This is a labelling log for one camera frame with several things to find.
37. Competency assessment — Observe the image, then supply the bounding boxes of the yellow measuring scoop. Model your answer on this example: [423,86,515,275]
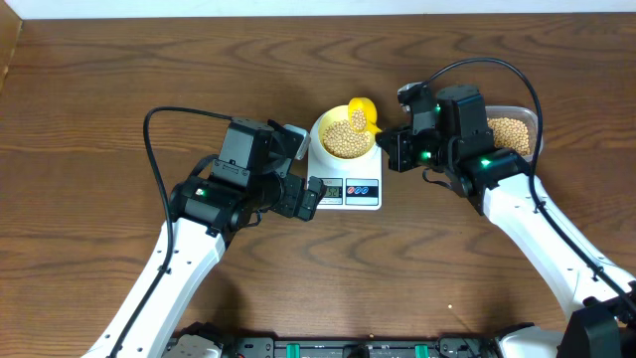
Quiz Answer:
[348,97,381,135]

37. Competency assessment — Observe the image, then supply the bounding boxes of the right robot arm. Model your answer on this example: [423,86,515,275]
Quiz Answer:
[376,83,635,357]

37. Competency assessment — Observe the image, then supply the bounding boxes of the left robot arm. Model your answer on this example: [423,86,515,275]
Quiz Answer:
[86,117,326,357]

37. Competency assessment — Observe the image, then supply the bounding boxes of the white digital kitchen scale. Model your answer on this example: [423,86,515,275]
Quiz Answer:
[308,111,383,211]

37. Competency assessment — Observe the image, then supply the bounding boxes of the soybeans in yellow bowl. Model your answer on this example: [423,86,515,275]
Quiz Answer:
[322,120,372,159]

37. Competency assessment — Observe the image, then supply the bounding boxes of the yellow bowl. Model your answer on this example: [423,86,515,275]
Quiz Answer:
[318,105,375,157]

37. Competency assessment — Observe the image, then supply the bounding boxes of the soybeans in container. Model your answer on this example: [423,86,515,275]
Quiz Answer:
[487,117,531,155]

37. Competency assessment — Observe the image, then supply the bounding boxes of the clear plastic container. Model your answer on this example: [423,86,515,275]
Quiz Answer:
[486,105,538,162]

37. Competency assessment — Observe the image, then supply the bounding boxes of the right camera cable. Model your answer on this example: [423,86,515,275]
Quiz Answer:
[416,57,636,314]

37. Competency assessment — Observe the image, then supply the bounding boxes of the camera cable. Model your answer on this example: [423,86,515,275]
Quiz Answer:
[416,57,636,314]
[106,105,235,358]

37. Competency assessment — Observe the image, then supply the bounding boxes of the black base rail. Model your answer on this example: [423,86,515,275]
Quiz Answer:
[163,322,503,358]

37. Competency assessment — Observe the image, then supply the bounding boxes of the left camera cable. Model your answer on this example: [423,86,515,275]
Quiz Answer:
[106,105,235,358]

